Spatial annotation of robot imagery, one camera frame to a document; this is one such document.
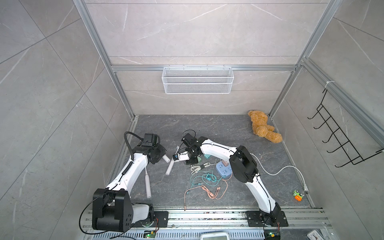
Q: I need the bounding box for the white charging cable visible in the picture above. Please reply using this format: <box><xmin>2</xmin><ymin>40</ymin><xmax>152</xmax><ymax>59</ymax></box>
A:
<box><xmin>190</xmin><ymin>161</ymin><xmax>218</xmax><ymax>175</ymax></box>

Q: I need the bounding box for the pink charger plug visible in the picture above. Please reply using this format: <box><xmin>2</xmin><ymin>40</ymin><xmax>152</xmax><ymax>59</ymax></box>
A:
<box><xmin>221</xmin><ymin>160</ymin><xmax>230</xmax><ymax>167</ymax></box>

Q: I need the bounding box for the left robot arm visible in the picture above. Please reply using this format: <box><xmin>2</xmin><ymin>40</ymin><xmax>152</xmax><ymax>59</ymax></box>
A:
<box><xmin>79</xmin><ymin>132</ymin><xmax>166</xmax><ymax>235</ymax></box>

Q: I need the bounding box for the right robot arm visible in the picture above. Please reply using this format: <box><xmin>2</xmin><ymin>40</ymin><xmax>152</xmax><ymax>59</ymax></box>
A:
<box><xmin>182</xmin><ymin>134</ymin><xmax>282</xmax><ymax>226</ymax></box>

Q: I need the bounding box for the blue power strip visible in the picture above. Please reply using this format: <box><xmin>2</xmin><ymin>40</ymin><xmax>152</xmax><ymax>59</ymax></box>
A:
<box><xmin>216</xmin><ymin>161</ymin><xmax>233</xmax><ymax>180</ymax></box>

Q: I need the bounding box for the brown teddy bear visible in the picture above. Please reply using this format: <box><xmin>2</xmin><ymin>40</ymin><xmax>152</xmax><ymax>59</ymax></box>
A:
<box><xmin>248</xmin><ymin>111</ymin><xmax>283</xmax><ymax>143</ymax></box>

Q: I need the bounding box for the orange green toy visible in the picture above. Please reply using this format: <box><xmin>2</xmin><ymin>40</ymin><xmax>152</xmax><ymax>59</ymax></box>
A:
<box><xmin>293</xmin><ymin>190</ymin><xmax>304</xmax><ymax>202</ymax></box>

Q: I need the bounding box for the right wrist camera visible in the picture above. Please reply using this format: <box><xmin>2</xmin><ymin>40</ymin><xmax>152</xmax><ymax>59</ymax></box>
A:
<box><xmin>173</xmin><ymin>151</ymin><xmax>190</xmax><ymax>162</ymax></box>

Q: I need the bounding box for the teal charging cable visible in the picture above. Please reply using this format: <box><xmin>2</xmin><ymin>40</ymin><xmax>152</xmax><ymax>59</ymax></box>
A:
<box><xmin>188</xmin><ymin>169</ymin><xmax>230</xmax><ymax>193</ymax></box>

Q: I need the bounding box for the white wire mesh basket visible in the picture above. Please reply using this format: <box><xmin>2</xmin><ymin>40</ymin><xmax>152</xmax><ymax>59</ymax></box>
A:
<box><xmin>162</xmin><ymin>67</ymin><xmax>234</xmax><ymax>95</ymax></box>

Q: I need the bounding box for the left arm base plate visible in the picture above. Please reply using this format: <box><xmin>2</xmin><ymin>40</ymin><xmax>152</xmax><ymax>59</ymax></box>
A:
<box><xmin>139</xmin><ymin>211</ymin><xmax>169</xmax><ymax>228</ymax></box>

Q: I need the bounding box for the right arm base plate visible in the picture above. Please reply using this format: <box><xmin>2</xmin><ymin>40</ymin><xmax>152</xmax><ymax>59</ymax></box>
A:
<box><xmin>245</xmin><ymin>211</ymin><xmax>289</xmax><ymax>227</ymax></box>

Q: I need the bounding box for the power strip white cord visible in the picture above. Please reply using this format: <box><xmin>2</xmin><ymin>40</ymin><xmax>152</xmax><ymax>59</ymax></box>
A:
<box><xmin>250</xmin><ymin>152</ymin><xmax>310</xmax><ymax>193</ymax></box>

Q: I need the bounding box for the black wall hook rack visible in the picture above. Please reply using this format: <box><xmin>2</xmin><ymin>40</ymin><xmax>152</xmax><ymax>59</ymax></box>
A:
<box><xmin>307</xmin><ymin>90</ymin><xmax>384</xmax><ymax>168</ymax></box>

